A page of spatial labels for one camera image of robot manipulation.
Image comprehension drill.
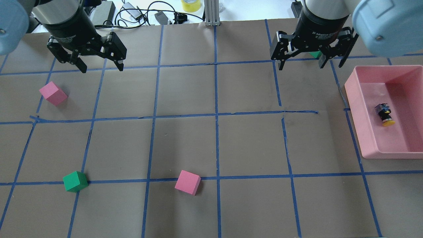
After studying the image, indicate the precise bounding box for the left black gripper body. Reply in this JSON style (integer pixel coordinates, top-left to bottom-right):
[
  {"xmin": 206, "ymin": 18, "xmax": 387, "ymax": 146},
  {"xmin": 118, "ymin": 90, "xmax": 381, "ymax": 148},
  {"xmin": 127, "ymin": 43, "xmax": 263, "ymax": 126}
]
[{"xmin": 42, "ymin": 7, "xmax": 100, "ymax": 54}]

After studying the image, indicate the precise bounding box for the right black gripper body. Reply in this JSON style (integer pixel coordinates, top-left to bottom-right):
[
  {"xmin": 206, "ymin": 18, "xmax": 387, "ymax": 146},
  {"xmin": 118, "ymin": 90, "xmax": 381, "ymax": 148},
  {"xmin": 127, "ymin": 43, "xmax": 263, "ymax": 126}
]
[{"xmin": 292, "ymin": 9, "xmax": 347, "ymax": 52}]

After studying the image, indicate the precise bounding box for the yellow push button switch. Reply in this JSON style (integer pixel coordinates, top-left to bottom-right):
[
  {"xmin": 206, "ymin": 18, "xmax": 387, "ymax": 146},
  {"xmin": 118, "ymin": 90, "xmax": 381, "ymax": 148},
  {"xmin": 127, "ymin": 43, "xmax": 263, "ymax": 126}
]
[{"xmin": 374, "ymin": 103, "xmax": 396, "ymax": 127}]

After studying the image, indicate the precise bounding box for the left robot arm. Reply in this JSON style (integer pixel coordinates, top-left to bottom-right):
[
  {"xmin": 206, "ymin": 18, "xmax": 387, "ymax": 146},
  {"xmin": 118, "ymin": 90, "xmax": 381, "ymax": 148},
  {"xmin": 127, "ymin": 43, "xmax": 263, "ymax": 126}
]
[{"xmin": 0, "ymin": 0, "xmax": 127, "ymax": 73}]

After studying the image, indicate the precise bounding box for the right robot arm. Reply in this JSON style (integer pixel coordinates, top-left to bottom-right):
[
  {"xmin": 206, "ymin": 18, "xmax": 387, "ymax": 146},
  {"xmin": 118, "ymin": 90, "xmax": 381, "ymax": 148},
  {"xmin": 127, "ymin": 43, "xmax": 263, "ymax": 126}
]
[{"xmin": 269, "ymin": 0, "xmax": 423, "ymax": 70}]

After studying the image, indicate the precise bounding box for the green cube near right gripper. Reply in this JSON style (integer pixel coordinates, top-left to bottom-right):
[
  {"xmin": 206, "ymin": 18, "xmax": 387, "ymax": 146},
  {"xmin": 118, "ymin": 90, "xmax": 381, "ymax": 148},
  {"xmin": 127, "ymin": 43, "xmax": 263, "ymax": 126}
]
[{"xmin": 309, "ymin": 50, "xmax": 322, "ymax": 59}]

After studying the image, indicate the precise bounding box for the black power adapter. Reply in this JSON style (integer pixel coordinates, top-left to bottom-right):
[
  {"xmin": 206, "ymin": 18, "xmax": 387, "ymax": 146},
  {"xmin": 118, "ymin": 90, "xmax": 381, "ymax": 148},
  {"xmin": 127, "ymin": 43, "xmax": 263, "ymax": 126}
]
[{"xmin": 90, "ymin": 1, "xmax": 115, "ymax": 25}]

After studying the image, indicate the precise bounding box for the grey usb hub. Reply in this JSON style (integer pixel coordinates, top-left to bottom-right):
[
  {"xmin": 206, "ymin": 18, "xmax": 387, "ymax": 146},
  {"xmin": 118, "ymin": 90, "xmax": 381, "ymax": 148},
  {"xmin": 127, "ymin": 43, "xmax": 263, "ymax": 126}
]
[{"xmin": 122, "ymin": 2, "xmax": 142, "ymax": 20}]

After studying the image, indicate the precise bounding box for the pink cube upper left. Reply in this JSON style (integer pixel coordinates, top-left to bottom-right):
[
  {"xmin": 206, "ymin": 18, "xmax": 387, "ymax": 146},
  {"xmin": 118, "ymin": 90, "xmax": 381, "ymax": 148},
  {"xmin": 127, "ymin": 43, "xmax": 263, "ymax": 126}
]
[{"xmin": 39, "ymin": 82, "xmax": 68, "ymax": 106}]

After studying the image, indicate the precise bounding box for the pink cube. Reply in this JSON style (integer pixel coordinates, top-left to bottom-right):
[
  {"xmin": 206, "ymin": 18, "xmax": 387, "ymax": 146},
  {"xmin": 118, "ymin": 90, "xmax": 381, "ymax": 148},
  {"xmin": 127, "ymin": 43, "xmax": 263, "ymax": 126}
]
[
  {"xmin": 39, "ymin": 82, "xmax": 68, "ymax": 106},
  {"xmin": 174, "ymin": 170, "xmax": 201, "ymax": 196}
]

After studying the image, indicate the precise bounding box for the pink plastic tray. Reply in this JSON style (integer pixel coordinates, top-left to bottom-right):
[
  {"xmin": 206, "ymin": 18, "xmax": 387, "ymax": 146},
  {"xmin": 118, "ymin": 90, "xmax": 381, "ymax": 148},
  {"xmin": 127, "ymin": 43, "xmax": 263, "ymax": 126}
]
[{"xmin": 345, "ymin": 65, "xmax": 423, "ymax": 159}]

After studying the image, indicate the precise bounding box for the yellow tape roll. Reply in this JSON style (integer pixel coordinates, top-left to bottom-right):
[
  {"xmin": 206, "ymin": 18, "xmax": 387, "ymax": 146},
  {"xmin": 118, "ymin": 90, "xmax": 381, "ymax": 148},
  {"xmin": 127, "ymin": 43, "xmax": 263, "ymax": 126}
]
[{"xmin": 181, "ymin": 0, "xmax": 201, "ymax": 13}]

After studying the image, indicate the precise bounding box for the green cube lower left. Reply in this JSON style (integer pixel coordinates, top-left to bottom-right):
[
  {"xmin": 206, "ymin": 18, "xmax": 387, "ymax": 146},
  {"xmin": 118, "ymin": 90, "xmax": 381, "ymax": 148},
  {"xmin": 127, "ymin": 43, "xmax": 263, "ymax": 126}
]
[{"xmin": 62, "ymin": 171, "xmax": 89, "ymax": 193}]

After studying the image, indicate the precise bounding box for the pink cube lower centre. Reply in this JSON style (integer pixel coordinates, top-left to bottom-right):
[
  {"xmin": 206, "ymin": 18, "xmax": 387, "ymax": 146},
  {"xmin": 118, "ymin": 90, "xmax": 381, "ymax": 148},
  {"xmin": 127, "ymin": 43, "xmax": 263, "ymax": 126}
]
[{"xmin": 174, "ymin": 170, "xmax": 201, "ymax": 196}]

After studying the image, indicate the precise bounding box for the aluminium frame post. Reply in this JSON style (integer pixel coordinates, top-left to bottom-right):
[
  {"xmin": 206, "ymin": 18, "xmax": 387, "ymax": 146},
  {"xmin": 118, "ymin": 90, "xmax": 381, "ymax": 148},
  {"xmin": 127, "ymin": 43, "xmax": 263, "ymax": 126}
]
[{"xmin": 204, "ymin": 0, "xmax": 221, "ymax": 26}]

